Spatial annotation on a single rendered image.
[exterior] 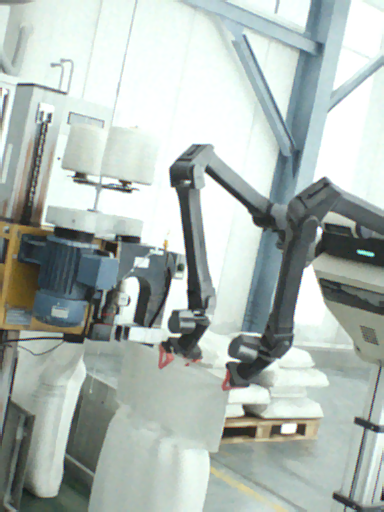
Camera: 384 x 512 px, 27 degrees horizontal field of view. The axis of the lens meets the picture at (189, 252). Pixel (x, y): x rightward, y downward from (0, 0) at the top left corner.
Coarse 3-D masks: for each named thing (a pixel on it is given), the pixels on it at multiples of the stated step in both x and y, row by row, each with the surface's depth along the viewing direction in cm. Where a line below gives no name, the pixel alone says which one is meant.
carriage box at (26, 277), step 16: (0, 224) 242; (16, 240) 237; (96, 240) 254; (16, 256) 237; (0, 272) 238; (16, 272) 239; (32, 272) 242; (0, 288) 237; (16, 288) 240; (32, 288) 243; (0, 304) 237; (16, 304) 241; (32, 304) 244; (0, 320) 238; (32, 320) 245
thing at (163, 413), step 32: (128, 352) 260; (128, 384) 258; (160, 384) 241; (192, 384) 234; (128, 416) 250; (160, 416) 239; (192, 416) 234; (224, 416) 226; (128, 448) 242; (160, 448) 232; (192, 448) 231; (96, 480) 254; (128, 480) 239; (160, 480) 231; (192, 480) 230
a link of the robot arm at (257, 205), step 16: (192, 144) 233; (208, 144) 228; (176, 160) 230; (192, 160) 225; (208, 160) 229; (176, 176) 228; (224, 176) 235; (240, 176) 240; (240, 192) 240; (256, 192) 245; (256, 208) 246; (272, 208) 246; (256, 224) 255
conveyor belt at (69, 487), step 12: (72, 480) 308; (24, 492) 286; (60, 492) 293; (72, 492) 296; (84, 492) 298; (24, 504) 276; (36, 504) 278; (48, 504) 280; (60, 504) 282; (72, 504) 285; (84, 504) 287
